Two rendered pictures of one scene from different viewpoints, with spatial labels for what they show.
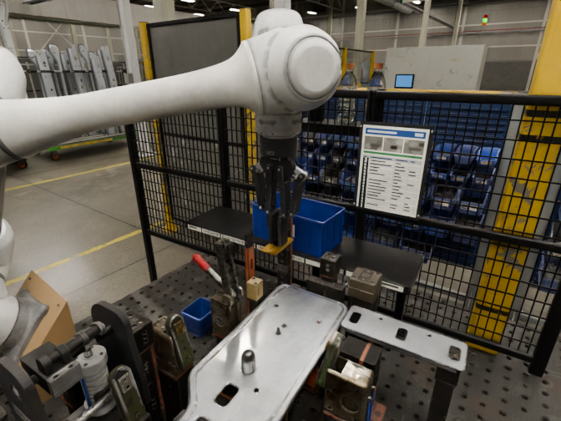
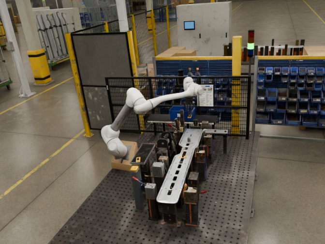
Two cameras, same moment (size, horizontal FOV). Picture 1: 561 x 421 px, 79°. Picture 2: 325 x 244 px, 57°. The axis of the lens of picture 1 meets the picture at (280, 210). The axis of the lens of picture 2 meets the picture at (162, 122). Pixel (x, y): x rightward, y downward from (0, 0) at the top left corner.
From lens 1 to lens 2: 2.69 m
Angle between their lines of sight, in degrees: 13
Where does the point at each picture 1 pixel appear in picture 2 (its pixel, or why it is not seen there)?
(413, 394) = (220, 148)
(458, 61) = (217, 12)
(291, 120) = not seen: hidden behind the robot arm
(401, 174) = (208, 96)
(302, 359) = (198, 138)
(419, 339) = (218, 130)
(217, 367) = (183, 142)
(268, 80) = (194, 93)
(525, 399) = (244, 144)
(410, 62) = (190, 13)
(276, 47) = (195, 89)
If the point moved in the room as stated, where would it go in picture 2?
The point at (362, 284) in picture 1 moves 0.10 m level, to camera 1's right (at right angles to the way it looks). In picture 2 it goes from (204, 123) to (212, 122)
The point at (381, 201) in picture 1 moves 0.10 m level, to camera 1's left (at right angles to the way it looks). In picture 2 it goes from (203, 103) to (196, 105)
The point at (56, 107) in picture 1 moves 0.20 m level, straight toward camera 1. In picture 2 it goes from (159, 99) to (173, 102)
